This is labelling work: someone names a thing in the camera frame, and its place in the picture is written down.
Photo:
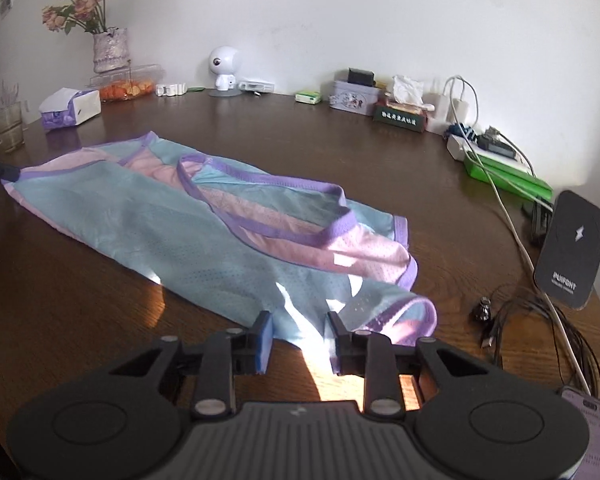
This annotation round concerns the white charger adapter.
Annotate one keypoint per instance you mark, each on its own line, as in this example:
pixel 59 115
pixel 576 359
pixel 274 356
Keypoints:
pixel 461 112
pixel 436 105

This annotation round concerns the dried sprigs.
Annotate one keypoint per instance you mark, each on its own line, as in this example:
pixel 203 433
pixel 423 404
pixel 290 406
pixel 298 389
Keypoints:
pixel 10 94

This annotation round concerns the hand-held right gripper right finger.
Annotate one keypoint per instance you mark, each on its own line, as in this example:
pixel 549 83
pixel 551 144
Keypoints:
pixel 340 335

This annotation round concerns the blue mesh vest purple trim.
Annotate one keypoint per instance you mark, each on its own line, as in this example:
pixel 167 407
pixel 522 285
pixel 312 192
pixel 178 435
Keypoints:
pixel 155 220

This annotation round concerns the small green white box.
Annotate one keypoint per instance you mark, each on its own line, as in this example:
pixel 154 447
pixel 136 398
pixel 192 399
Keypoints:
pixel 308 97

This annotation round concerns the glass cup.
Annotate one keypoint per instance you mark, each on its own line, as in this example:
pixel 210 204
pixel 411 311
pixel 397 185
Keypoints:
pixel 10 130

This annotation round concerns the small metal knob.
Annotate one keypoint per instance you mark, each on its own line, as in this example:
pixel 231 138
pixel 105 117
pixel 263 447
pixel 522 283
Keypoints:
pixel 483 309

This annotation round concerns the clear plastic food container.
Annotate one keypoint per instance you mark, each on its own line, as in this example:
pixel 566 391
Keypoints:
pixel 125 89

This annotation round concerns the white crumpled tissue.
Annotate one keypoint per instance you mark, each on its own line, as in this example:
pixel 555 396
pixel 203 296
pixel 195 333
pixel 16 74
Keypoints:
pixel 407 89

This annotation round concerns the black folding holder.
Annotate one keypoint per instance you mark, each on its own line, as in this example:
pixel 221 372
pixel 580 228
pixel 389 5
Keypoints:
pixel 537 222

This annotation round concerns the white rectangular block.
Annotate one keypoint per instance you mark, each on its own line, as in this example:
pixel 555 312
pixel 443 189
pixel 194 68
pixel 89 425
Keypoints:
pixel 457 147

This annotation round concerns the purple tissue pack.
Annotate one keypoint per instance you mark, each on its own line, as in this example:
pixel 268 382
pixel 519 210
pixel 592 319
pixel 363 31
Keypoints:
pixel 80 105

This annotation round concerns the green flat box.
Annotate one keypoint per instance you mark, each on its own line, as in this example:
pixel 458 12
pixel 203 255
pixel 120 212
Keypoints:
pixel 520 182

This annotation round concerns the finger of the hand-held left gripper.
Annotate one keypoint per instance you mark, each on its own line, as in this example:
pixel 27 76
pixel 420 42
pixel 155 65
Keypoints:
pixel 0 170

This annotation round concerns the mottled purple vase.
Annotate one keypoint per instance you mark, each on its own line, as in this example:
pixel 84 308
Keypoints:
pixel 110 52

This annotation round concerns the white folding clip gadget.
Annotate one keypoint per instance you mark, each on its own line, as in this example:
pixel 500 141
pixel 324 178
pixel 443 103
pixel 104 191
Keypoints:
pixel 170 90

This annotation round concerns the dark green tissue box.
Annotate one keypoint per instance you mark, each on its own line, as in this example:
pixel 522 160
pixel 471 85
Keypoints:
pixel 399 120

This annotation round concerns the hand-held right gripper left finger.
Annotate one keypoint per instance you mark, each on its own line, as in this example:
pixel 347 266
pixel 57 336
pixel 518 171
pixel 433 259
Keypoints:
pixel 265 340

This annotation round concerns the white rectangular device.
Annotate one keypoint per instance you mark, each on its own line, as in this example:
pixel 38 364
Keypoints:
pixel 255 86

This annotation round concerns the black charger block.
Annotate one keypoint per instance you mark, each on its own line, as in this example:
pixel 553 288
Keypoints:
pixel 361 76

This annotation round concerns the smartphone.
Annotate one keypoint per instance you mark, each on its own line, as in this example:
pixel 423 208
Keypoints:
pixel 597 435

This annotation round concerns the printed tin box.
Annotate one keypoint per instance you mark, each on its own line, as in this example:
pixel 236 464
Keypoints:
pixel 352 100

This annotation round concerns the white round-headed robot figure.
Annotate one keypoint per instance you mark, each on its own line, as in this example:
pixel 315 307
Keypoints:
pixel 223 62

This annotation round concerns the blue plug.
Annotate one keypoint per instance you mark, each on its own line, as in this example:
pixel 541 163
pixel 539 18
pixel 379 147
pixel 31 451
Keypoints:
pixel 466 132

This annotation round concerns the dark electronic module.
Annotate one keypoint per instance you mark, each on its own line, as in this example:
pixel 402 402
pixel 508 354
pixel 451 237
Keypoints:
pixel 500 144

